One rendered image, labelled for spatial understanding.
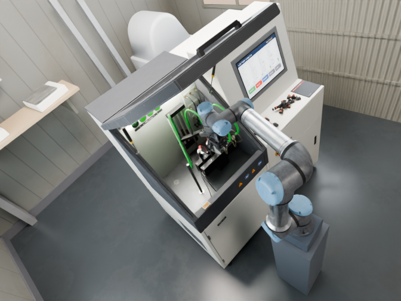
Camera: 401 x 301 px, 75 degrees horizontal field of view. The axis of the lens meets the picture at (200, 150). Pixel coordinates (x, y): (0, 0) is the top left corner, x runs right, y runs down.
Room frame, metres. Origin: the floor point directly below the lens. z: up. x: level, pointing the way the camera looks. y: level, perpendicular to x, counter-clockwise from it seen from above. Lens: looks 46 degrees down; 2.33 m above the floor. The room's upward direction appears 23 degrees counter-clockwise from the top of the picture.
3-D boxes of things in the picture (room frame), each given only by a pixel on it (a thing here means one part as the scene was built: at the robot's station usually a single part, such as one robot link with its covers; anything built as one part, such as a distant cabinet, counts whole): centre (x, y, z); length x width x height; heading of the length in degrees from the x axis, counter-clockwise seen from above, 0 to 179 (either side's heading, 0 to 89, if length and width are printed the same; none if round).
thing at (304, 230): (0.57, -0.34, 0.95); 0.15 x 0.15 x 0.10
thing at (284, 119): (1.36, -0.69, 0.96); 0.70 x 0.22 x 0.03; 116
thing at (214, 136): (0.98, -0.10, 1.37); 0.09 x 0.08 x 0.12; 26
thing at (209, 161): (1.24, -0.10, 0.91); 0.34 x 0.10 x 0.15; 116
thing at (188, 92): (1.53, -0.09, 1.20); 0.13 x 0.03 x 0.31; 116
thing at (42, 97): (2.61, 1.21, 1.24); 0.37 x 0.36 x 0.09; 123
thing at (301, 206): (0.57, -0.34, 1.07); 0.13 x 0.12 x 0.14; 105
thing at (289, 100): (1.38, -0.72, 1.01); 0.23 x 0.11 x 0.06; 116
